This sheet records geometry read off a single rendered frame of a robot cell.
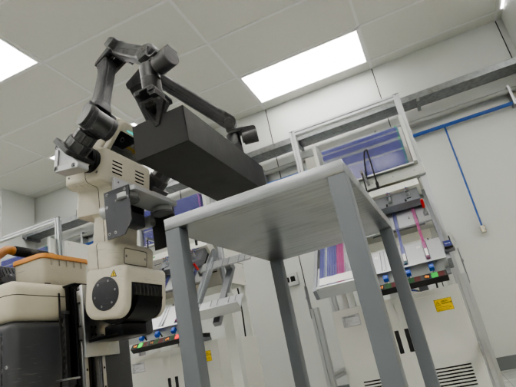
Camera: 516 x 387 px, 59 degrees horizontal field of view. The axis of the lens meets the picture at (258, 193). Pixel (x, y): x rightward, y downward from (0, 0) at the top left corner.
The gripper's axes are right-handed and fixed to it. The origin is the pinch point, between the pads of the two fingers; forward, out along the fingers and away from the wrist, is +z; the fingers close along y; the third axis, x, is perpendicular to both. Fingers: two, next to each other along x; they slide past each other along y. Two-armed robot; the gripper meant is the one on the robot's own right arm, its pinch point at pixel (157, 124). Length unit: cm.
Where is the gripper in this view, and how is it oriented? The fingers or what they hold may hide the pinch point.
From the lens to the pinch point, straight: 132.4
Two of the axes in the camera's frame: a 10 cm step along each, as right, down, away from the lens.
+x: -9.0, 3.2, 3.0
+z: 2.1, 9.1, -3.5
